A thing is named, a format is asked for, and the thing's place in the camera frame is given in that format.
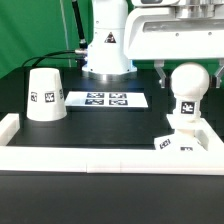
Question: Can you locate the white U-shaped frame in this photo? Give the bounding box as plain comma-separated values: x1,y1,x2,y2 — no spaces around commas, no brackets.
0,113,224,175

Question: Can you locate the black cable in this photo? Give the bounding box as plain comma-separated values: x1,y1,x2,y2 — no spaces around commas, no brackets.
21,50,88,69

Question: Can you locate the white marker sheet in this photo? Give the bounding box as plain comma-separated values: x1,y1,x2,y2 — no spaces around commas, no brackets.
65,91,148,108

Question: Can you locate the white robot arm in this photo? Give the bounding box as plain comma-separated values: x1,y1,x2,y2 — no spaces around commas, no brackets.
83,0,224,87

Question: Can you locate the white lamp base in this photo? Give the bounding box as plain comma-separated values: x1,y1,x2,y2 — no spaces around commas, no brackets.
153,114,208,153

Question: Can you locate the white lamp bulb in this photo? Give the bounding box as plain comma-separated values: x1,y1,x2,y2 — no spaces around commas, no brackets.
171,62,210,122

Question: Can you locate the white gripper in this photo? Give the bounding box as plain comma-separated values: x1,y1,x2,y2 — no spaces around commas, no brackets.
124,6,224,88

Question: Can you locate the black rod with connector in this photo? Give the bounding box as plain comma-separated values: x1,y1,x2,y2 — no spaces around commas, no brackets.
71,0,88,56

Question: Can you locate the white lamp shade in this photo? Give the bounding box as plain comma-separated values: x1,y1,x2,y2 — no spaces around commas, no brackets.
27,68,67,122

